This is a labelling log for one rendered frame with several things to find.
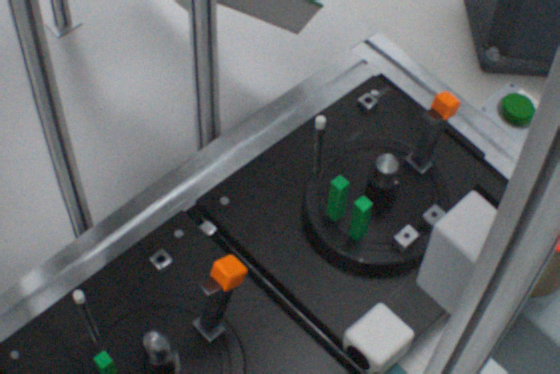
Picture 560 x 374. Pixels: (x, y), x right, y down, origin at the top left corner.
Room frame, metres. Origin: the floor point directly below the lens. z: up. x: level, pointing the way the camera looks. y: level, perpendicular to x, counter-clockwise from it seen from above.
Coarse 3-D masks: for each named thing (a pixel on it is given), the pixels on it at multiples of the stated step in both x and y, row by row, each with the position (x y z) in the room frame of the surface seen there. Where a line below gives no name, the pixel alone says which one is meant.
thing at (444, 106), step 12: (444, 96) 0.50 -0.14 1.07; (432, 108) 0.49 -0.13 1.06; (444, 108) 0.49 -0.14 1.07; (456, 108) 0.49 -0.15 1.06; (432, 120) 0.47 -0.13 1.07; (444, 120) 0.49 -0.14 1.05; (432, 132) 0.48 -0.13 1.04; (420, 144) 0.48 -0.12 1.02; (432, 144) 0.48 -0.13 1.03; (420, 156) 0.48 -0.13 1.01
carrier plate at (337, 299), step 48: (384, 96) 0.58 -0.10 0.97; (288, 144) 0.51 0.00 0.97; (336, 144) 0.52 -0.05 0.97; (240, 192) 0.45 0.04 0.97; (288, 192) 0.46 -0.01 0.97; (240, 240) 0.40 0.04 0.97; (288, 240) 0.40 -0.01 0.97; (288, 288) 0.36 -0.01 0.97; (336, 288) 0.36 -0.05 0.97; (384, 288) 0.36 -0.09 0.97; (336, 336) 0.31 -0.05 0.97
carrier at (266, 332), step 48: (144, 240) 0.40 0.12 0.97; (192, 240) 0.40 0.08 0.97; (96, 288) 0.34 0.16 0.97; (144, 288) 0.35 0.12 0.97; (192, 288) 0.35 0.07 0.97; (240, 288) 0.35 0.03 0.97; (48, 336) 0.29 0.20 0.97; (96, 336) 0.28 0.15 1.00; (144, 336) 0.27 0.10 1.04; (192, 336) 0.29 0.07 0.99; (240, 336) 0.31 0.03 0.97; (288, 336) 0.31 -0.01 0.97
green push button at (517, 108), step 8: (512, 96) 0.60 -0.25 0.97; (520, 96) 0.60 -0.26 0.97; (504, 104) 0.58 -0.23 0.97; (512, 104) 0.58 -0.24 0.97; (520, 104) 0.58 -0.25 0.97; (528, 104) 0.59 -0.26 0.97; (504, 112) 0.57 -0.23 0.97; (512, 112) 0.57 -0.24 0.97; (520, 112) 0.57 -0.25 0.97; (528, 112) 0.57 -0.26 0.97; (512, 120) 0.57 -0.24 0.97; (520, 120) 0.56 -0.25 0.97; (528, 120) 0.57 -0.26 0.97
